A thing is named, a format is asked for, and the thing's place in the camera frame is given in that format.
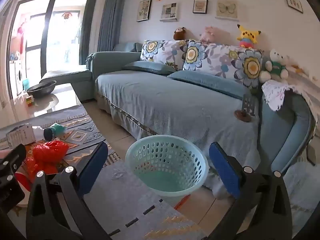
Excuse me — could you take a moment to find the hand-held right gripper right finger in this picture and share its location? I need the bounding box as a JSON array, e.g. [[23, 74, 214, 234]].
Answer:
[[209, 142, 293, 240]]

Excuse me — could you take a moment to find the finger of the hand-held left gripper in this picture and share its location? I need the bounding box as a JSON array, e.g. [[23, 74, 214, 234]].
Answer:
[[0, 179, 26, 209], [0, 144, 27, 180]]

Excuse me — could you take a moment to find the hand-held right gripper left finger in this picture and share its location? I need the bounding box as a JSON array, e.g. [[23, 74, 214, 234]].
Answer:
[[26, 142, 112, 240]]

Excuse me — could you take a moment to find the red plastic bag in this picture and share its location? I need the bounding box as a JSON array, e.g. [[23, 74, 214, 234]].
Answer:
[[26, 141, 69, 183]]

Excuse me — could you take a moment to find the pale green plastic basket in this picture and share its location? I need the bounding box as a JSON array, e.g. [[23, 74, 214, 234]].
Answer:
[[125, 135, 209, 197]]

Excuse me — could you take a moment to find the red white wrapper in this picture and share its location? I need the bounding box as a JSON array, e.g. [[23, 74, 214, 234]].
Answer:
[[14, 172, 32, 208]]

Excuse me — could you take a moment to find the white ribbed carton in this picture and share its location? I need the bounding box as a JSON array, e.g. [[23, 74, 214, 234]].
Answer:
[[5, 124, 36, 148]]

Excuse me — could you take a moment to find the grey patterned table mat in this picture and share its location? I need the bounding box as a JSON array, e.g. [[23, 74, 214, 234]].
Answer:
[[0, 104, 208, 240]]

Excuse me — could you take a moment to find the orange stick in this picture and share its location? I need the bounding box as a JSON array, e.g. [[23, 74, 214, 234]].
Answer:
[[174, 194, 190, 210]]

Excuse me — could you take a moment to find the teal black cup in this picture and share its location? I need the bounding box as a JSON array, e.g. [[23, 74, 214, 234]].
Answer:
[[43, 123, 67, 140]]

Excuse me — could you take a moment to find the brown wooden disc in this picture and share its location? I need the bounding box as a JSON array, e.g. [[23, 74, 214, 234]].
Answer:
[[234, 110, 252, 123]]

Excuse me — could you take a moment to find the black bowl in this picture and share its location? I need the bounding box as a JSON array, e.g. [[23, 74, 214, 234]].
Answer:
[[26, 80, 57, 98]]

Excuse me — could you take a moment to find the white washing machine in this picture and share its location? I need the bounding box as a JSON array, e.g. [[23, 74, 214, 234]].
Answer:
[[14, 60, 26, 95]]

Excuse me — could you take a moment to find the large teal pillow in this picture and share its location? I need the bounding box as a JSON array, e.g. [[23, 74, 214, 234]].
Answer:
[[167, 70, 252, 100]]

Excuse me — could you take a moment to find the grey-blue sofa cover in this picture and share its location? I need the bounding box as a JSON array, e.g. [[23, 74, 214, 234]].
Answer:
[[96, 70, 262, 190]]

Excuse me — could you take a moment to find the white floral cloth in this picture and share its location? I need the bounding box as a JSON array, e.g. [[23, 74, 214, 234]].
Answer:
[[262, 80, 300, 112]]

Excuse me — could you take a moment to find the teal sofa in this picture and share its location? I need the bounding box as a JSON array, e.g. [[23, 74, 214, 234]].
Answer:
[[40, 42, 317, 193]]

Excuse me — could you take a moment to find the small teal pillow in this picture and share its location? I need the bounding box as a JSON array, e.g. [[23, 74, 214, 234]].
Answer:
[[122, 61, 175, 75]]

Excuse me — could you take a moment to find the large floral cushion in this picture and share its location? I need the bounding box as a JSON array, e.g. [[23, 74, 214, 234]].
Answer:
[[182, 39, 263, 90]]

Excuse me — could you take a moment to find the white bear plush green shirt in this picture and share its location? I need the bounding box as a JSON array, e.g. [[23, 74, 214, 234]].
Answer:
[[259, 49, 289, 83]]

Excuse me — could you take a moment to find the beige striped blanket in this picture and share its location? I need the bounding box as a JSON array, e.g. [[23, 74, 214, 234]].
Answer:
[[287, 71, 320, 120]]

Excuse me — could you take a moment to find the red hanging cloth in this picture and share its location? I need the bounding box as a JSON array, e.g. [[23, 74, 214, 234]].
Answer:
[[18, 21, 27, 55]]

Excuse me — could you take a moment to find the small floral cushion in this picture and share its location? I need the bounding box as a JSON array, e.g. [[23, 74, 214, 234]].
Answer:
[[140, 39, 189, 71]]

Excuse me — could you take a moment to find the dark framed glass door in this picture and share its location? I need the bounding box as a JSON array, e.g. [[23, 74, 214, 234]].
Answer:
[[7, 0, 98, 98]]

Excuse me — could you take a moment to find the yellow plush toy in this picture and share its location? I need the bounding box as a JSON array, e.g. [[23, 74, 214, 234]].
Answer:
[[237, 24, 262, 49]]

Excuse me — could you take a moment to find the pink plush toy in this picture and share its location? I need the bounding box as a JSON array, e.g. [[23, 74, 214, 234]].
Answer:
[[199, 26, 220, 43]]

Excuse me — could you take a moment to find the brown bear plush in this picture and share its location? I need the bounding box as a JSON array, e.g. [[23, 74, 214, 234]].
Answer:
[[174, 27, 190, 41]]

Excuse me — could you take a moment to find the blue-grey curtain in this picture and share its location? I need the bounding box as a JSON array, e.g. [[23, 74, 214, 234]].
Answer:
[[97, 0, 129, 53]]

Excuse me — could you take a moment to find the butterfly canvas picture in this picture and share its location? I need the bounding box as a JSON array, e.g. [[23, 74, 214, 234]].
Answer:
[[215, 0, 238, 20]]

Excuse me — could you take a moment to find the tall framed picture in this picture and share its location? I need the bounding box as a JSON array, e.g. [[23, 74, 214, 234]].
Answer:
[[137, 0, 152, 22]]

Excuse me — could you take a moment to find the dark square framed picture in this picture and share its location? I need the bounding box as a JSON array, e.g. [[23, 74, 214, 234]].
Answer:
[[192, 0, 208, 14]]

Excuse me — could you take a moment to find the patchwork canvas picture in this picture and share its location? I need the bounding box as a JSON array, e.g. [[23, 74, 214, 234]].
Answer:
[[160, 2, 179, 22]]

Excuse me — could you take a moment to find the tilted framed picture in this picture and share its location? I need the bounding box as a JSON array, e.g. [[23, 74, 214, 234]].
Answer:
[[285, 0, 303, 13]]

